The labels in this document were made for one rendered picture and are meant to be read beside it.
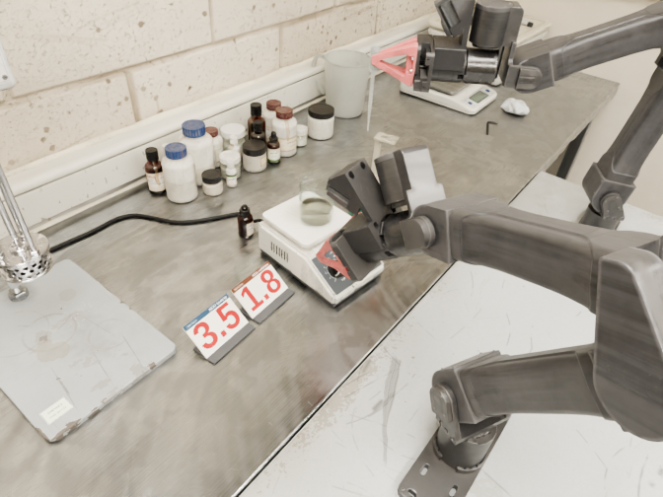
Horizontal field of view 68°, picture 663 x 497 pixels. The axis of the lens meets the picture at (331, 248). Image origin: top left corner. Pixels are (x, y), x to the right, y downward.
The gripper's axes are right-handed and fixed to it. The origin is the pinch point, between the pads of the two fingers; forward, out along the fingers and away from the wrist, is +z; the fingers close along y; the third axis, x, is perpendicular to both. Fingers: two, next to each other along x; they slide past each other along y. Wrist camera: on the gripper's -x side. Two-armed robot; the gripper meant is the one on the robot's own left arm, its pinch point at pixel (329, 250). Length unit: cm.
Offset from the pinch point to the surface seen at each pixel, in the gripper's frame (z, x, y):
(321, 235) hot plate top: 7.5, -0.5, -5.9
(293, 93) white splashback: 46, -24, -52
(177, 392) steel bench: 11.4, 4.0, 26.9
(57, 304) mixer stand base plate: 30.8, -14.0, 28.2
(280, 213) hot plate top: 14.5, -6.4, -6.1
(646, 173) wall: 8, 64, -147
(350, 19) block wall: 43, -34, -84
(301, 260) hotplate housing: 9.7, 1.2, -1.2
